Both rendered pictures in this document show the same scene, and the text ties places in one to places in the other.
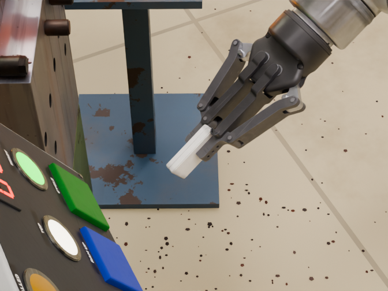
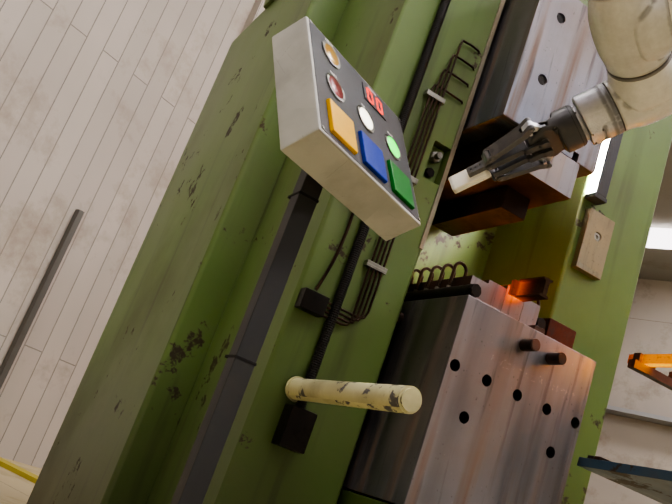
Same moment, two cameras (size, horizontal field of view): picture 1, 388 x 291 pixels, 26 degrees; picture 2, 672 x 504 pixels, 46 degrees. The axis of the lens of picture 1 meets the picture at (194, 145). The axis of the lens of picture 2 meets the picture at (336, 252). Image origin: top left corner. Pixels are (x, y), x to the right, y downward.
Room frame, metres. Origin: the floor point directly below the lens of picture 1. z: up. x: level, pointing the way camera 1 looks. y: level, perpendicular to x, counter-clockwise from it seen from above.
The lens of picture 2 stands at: (0.01, -1.11, 0.43)
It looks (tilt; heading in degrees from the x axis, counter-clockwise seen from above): 17 degrees up; 68
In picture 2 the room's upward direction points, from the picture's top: 20 degrees clockwise
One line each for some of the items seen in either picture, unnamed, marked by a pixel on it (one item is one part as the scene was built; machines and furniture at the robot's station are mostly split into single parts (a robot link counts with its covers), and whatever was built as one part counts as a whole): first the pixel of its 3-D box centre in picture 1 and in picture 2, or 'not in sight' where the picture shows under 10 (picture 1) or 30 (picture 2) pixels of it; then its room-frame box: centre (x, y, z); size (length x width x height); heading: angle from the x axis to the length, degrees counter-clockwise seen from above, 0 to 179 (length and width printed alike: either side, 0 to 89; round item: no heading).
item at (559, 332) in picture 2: not in sight; (542, 338); (1.18, 0.37, 0.95); 0.12 x 0.09 x 0.07; 91
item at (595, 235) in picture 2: not in sight; (593, 244); (1.31, 0.44, 1.27); 0.09 x 0.02 x 0.17; 1
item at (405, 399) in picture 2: not in sight; (346, 393); (0.66, 0.21, 0.62); 0.44 x 0.05 x 0.05; 91
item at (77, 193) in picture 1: (76, 199); (398, 185); (0.59, 0.14, 1.01); 0.07 x 0.05 x 0.07; 26
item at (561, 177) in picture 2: not in sight; (489, 179); (0.99, 0.51, 1.32); 0.42 x 0.20 x 0.10; 91
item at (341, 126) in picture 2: not in sight; (339, 127); (0.41, 0.05, 1.01); 0.07 x 0.05 x 0.07; 26
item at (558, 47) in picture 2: not in sight; (526, 106); (1.04, 0.51, 1.56); 0.42 x 0.39 x 0.40; 91
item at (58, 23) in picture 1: (57, 27); (529, 345); (1.04, 0.22, 0.87); 0.04 x 0.03 x 0.03; 91
